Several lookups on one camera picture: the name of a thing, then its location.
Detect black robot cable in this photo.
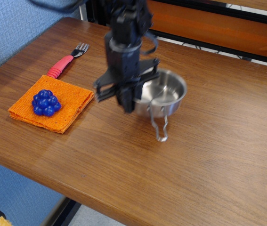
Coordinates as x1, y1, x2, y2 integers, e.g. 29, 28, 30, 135
27, 0, 89, 12

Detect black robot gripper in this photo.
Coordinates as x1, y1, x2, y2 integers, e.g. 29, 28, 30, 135
93, 32, 160, 113

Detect red handled black fork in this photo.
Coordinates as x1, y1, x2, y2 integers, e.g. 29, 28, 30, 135
47, 43, 89, 79

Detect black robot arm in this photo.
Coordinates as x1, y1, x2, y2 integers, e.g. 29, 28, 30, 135
93, 0, 160, 113

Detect orange folded cloth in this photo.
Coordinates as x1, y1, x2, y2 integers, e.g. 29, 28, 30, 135
8, 75, 94, 134

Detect silver metal pan with handle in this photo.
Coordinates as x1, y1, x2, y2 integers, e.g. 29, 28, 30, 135
134, 69, 187, 142

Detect black table leg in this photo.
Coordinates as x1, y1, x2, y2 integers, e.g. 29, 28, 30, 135
40, 197, 81, 226

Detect blue toy berry cluster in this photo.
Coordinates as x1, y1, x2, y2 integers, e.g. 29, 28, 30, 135
32, 89, 61, 117

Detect black metal frame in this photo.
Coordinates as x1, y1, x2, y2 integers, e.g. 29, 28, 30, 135
85, 0, 267, 69

